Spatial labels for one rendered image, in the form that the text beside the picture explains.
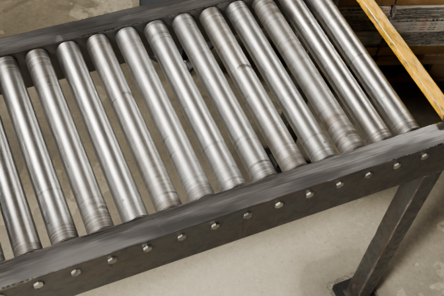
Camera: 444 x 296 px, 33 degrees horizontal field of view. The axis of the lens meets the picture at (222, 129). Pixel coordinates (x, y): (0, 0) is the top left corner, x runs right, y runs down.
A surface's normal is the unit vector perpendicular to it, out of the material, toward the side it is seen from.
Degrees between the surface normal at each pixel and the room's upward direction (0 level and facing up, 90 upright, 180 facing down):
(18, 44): 0
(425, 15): 90
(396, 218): 90
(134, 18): 0
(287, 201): 90
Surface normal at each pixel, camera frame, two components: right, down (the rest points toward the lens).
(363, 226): 0.09, -0.59
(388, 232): -0.92, 0.27
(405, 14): 0.11, 0.80
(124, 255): 0.39, 0.76
